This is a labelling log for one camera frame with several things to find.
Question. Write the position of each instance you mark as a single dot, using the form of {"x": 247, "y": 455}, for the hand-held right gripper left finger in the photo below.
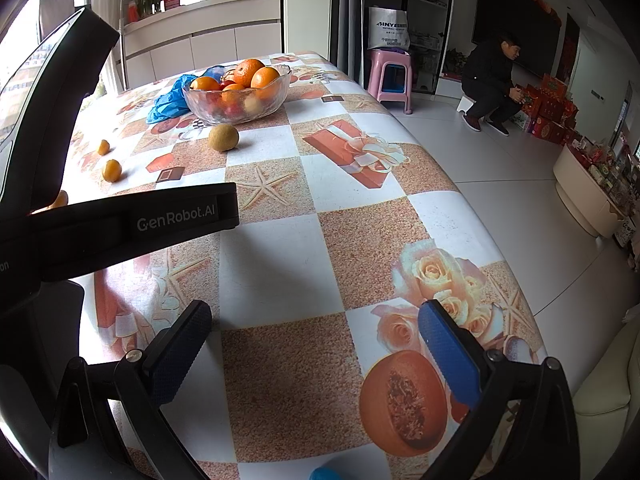
{"x": 180, "y": 355}

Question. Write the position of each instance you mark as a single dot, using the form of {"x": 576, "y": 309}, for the white shopping bag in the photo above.
{"x": 387, "y": 27}

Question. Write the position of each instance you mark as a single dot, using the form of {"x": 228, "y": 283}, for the hanging grey towel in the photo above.
{"x": 55, "y": 10}

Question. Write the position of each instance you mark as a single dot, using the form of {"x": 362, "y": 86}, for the stack of red gift boxes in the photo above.
{"x": 550, "y": 110}

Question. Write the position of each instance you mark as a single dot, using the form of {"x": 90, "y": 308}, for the pink plastic stool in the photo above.
{"x": 390, "y": 54}

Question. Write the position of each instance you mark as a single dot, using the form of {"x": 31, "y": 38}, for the small white stool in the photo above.
{"x": 470, "y": 102}

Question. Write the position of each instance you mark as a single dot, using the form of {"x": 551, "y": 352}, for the round white stand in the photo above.
{"x": 580, "y": 190}

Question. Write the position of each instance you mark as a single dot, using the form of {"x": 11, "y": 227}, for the white cabinet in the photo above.
{"x": 200, "y": 50}

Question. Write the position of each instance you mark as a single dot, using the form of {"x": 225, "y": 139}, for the small orange kumquat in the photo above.
{"x": 111, "y": 170}
{"x": 103, "y": 147}

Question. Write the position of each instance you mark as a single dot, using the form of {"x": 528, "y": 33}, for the white sofa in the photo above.
{"x": 610, "y": 375}

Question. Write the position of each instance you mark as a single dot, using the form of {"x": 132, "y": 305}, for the glass door shelf unit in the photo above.
{"x": 425, "y": 20}

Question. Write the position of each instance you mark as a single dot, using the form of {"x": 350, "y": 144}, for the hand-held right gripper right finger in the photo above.
{"x": 445, "y": 355}

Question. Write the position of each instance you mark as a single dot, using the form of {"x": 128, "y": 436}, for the red tomato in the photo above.
{"x": 227, "y": 83}

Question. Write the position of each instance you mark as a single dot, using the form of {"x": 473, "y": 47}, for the brown kiwi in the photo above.
{"x": 223, "y": 138}

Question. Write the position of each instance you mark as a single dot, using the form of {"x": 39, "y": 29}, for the person's right hand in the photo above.
{"x": 325, "y": 474}

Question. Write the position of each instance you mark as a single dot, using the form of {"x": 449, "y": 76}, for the blue plastic bag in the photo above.
{"x": 167, "y": 100}

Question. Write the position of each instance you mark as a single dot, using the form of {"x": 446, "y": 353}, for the black wall screen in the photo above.
{"x": 515, "y": 25}

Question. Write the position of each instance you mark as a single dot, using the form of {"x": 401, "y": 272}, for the pile of packaged goods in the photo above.
{"x": 607, "y": 170}

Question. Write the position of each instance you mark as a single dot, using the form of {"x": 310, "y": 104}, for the clear glass bowl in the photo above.
{"x": 235, "y": 112}

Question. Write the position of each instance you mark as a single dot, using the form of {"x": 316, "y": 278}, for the red bottle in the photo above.
{"x": 132, "y": 10}

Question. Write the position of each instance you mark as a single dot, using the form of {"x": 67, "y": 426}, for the grey curtain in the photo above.
{"x": 345, "y": 10}

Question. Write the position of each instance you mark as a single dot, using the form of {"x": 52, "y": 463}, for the large orange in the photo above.
{"x": 56, "y": 201}

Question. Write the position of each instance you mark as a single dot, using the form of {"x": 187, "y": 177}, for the pale yellow round fruit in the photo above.
{"x": 251, "y": 105}

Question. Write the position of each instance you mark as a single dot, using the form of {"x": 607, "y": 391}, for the potted plant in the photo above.
{"x": 455, "y": 60}

